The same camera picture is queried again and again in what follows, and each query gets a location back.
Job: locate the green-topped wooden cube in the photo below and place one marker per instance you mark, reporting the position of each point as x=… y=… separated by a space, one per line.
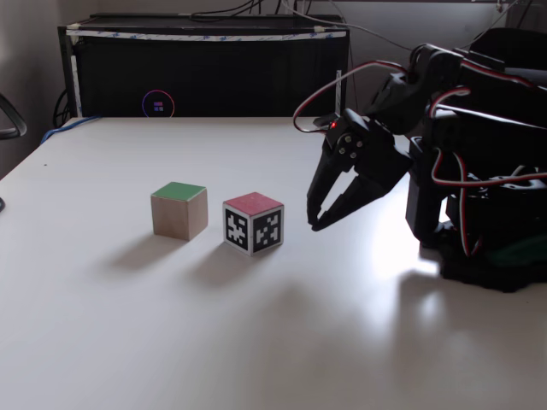
x=179 y=213

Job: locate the red cube with marker tags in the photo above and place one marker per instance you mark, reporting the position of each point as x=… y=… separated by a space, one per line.
x=252 y=226

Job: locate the black computer case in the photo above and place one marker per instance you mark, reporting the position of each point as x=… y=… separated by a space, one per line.
x=213 y=72

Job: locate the black chair armrest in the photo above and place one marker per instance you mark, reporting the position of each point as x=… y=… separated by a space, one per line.
x=15 y=117

